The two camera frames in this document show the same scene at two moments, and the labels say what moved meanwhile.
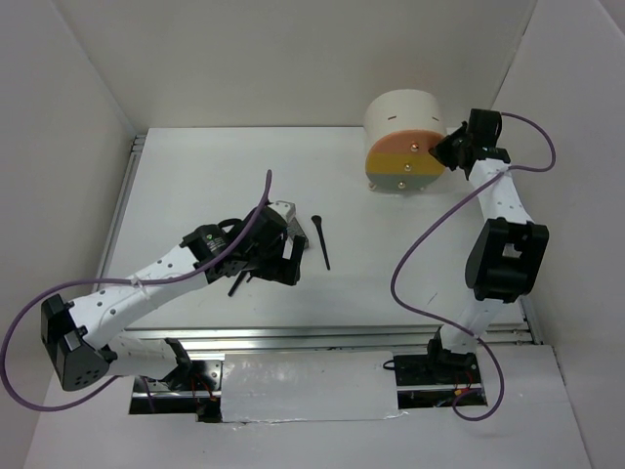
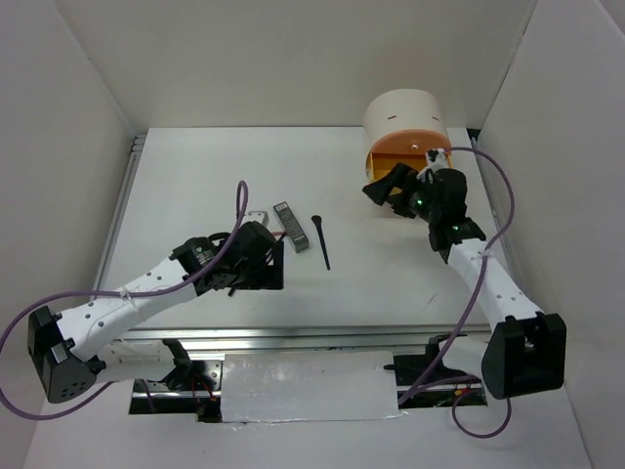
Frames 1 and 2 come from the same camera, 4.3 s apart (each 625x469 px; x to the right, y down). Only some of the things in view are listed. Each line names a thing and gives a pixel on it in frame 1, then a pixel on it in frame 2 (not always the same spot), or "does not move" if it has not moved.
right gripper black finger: [449, 150] → [401, 177]
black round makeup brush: [316, 220] does not move
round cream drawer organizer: [400, 126] does not move
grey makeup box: [294, 228] does not move
